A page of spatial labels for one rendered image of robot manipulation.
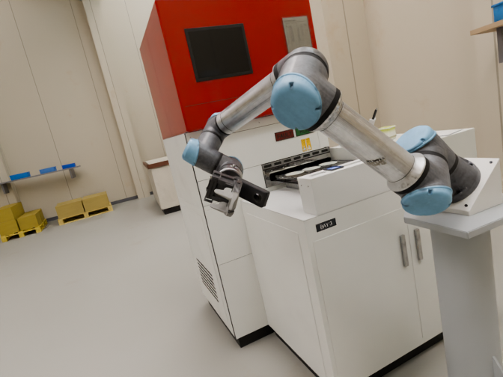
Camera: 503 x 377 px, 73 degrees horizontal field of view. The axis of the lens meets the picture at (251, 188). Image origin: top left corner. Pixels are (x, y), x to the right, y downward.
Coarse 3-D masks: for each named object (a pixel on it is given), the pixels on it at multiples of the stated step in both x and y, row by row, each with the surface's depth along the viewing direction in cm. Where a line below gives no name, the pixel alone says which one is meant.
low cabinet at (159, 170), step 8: (152, 160) 711; (160, 160) 627; (152, 168) 575; (160, 168) 578; (168, 168) 583; (152, 176) 587; (160, 176) 579; (168, 176) 584; (152, 184) 684; (160, 184) 581; (168, 184) 585; (160, 192) 582; (168, 192) 587; (176, 192) 591; (160, 200) 584; (168, 200) 588; (176, 200) 592; (168, 208) 595; (176, 208) 600
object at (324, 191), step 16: (304, 176) 130; (320, 176) 123; (336, 176) 126; (352, 176) 129; (368, 176) 132; (304, 192) 128; (320, 192) 124; (336, 192) 127; (352, 192) 129; (368, 192) 133; (304, 208) 131; (320, 208) 124; (336, 208) 127
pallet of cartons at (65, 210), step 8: (104, 192) 788; (72, 200) 762; (80, 200) 731; (88, 200) 739; (96, 200) 746; (104, 200) 753; (56, 208) 714; (64, 208) 720; (72, 208) 726; (80, 208) 732; (88, 208) 741; (96, 208) 747; (104, 208) 813; (64, 216) 722; (72, 216) 727; (80, 216) 766; (88, 216) 741
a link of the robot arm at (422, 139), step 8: (416, 128) 96; (424, 128) 93; (400, 136) 100; (408, 136) 96; (416, 136) 93; (424, 136) 90; (432, 136) 91; (400, 144) 96; (408, 144) 93; (416, 144) 90; (424, 144) 90; (432, 144) 91; (440, 144) 92; (416, 152) 91; (424, 152) 90; (432, 152) 89; (440, 152) 90; (448, 152) 94; (448, 160) 93; (448, 168) 94
